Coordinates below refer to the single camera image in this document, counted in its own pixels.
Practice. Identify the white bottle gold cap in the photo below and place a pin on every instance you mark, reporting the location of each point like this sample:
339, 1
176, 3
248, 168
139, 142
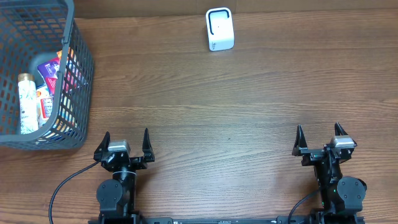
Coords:
27, 103

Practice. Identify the white barcode scanner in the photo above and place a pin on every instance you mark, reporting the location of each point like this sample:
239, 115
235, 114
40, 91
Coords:
219, 24

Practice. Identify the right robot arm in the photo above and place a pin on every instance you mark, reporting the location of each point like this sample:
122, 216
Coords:
342, 196

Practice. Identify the dark grey plastic basket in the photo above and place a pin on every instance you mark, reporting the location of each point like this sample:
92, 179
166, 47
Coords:
32, 33

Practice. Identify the purple red pad package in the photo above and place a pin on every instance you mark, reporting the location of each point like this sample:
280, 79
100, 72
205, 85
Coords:
48, 71

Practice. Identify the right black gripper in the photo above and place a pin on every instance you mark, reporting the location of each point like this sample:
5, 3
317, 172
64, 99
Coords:
311, 155

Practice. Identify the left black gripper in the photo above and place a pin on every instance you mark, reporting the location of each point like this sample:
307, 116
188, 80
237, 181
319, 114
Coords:
142, 163

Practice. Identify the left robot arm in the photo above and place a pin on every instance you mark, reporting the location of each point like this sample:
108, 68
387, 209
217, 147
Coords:
116, 196

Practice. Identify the yellow wipes package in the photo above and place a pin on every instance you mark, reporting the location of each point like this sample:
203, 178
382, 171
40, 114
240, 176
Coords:
44, 109

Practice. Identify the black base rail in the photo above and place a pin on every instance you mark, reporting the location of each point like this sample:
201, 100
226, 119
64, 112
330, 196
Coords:
168, 220

